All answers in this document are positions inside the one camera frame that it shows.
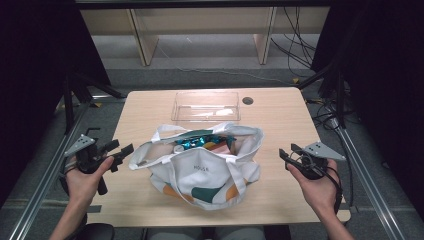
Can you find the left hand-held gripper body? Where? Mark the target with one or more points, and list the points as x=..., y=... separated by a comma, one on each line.
x=87, y=156

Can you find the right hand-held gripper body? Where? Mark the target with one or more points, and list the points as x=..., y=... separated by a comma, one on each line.
x=315, y=160

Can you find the blue potato chip bag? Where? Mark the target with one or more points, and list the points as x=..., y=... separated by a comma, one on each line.
x=195, y=142

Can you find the white patterned tote bag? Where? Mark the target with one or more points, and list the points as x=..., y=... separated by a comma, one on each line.
x=203, y=173

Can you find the clear plastic storage box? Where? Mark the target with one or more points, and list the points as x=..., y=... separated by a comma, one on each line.
x=206, y=106

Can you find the person's left hand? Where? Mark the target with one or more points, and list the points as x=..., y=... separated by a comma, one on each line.
x=85, y=185

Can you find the person's right hand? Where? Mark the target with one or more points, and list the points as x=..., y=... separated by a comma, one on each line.
x=320, y=191

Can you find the black metal stand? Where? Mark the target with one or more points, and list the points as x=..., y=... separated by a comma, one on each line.
x=339, y=100
x=68, y=106

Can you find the grey tape strip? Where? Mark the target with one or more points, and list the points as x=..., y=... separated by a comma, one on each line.
x=343, y=206

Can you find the round dark table grommet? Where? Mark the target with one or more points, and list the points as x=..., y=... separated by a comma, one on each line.
x=247, y=100

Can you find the black chair armrest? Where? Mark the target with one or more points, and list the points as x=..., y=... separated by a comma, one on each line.
x=96, y=232

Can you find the dark curtain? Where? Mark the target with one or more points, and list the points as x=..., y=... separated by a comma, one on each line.
x=383, y=83
x=33, y=83

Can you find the person's grey trousers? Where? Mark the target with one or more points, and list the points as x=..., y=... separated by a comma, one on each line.
x=233, y=234

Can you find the light wooden bench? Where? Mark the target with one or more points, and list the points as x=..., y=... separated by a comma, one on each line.
x=146, y=40

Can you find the aluminium frame rail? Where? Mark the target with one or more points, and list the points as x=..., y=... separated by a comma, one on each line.
x=43, y=186
x=370, y=186

